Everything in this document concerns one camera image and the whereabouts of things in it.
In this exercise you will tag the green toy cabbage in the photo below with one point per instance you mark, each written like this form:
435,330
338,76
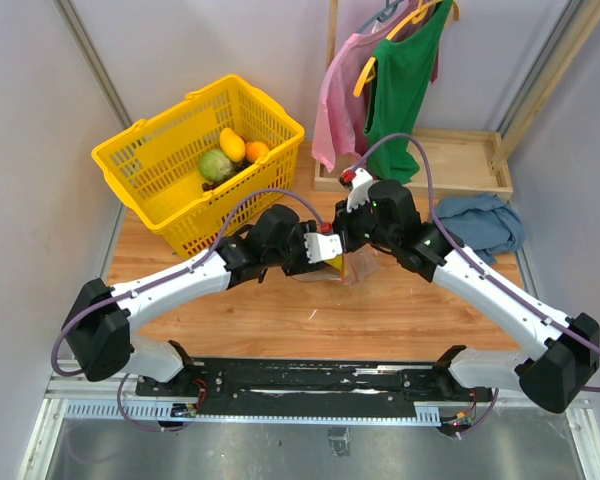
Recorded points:
215,166

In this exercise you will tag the clear zip top bag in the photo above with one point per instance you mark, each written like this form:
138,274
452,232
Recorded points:
359,265

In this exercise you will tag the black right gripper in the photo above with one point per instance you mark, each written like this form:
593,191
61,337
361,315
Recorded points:
342,219

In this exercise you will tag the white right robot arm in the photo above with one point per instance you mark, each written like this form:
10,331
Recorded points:
558,353

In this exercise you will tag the grey clothes hanger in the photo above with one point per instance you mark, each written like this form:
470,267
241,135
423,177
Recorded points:
381,16

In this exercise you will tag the green tank top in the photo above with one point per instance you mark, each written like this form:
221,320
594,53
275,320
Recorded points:
394,104

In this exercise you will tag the aluminium frame rail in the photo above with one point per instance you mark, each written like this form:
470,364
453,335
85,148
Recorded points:
154,405

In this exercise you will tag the pink shirt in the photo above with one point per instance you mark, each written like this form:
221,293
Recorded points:
341,117

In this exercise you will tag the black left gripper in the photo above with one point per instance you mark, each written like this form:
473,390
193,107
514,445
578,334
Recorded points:
303,265

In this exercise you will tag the orange toy fruit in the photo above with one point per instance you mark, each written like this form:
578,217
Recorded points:
255,151

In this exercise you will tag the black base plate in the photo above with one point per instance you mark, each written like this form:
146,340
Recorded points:
312,390

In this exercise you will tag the wooden clothes rack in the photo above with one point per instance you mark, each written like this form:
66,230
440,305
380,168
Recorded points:
465,163

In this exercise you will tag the yellow toy banana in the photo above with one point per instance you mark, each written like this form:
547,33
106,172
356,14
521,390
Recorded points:
339,266

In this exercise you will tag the blue crumpled cloth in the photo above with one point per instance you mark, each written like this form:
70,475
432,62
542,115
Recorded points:
484,222

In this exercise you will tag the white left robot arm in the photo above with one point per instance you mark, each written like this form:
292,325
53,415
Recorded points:
100,328

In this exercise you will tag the yellow toy mango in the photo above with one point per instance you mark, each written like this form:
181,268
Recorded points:
232,145

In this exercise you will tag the yellow plastic shopping basket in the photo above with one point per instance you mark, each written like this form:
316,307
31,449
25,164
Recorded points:
152,167

